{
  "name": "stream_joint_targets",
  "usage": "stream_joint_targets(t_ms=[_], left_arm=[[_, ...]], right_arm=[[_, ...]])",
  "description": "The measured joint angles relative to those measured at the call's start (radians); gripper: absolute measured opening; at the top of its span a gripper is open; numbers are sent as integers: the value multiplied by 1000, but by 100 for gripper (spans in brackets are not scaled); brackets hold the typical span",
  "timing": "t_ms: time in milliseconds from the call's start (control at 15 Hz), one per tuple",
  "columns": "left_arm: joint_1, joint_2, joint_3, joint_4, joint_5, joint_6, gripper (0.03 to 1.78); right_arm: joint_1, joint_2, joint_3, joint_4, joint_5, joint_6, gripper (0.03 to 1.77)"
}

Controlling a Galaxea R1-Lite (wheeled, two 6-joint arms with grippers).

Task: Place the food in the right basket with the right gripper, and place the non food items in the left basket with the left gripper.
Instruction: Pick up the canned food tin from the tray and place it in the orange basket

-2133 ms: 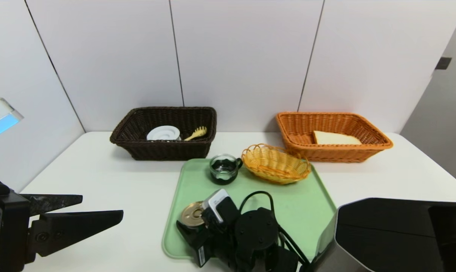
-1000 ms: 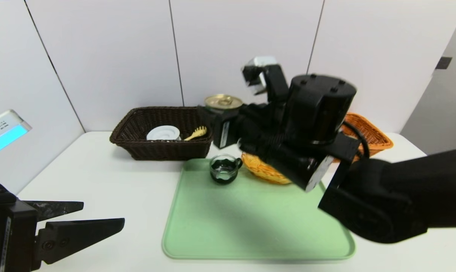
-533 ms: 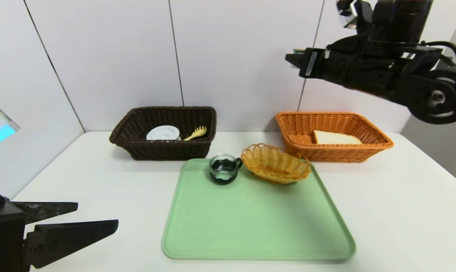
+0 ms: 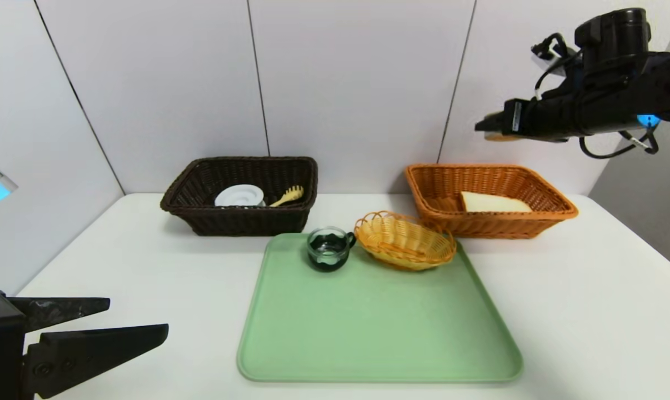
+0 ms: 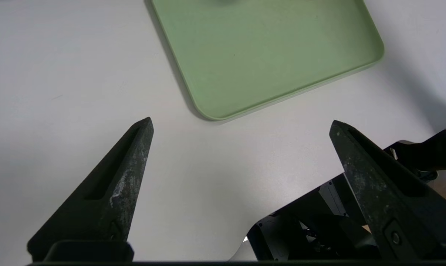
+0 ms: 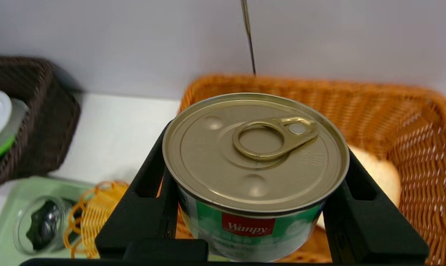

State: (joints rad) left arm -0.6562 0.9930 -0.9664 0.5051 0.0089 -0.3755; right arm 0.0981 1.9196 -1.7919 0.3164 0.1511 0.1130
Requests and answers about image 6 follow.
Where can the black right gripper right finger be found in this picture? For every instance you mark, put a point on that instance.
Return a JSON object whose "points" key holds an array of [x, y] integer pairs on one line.
{"points": [[371, 221]]}

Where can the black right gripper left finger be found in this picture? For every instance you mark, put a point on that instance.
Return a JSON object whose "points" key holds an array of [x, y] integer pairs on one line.
{"points": [[141, 214]]}

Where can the orange wicker basket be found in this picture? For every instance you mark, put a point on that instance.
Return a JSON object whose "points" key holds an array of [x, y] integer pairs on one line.
{"points": [[411, 122]]}

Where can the light green plastic tray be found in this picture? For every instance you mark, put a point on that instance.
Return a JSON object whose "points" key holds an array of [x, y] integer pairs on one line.
{"points": [[8, 207]]}

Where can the tin can with gold lid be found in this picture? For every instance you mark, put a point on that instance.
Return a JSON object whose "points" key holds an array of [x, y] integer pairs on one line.
{"points": [[252, 159]]}

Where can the slice of white bread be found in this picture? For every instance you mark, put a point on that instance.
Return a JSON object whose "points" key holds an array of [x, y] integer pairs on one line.
{"points": [[382, 177]]}

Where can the small yellow wicker basket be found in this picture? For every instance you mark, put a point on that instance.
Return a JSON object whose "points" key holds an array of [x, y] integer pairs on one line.
{"points": [[97, 210]]}

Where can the dark brown wicker basket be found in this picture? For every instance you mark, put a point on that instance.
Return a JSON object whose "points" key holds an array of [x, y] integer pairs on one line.
{"points": [[49, 125]]}

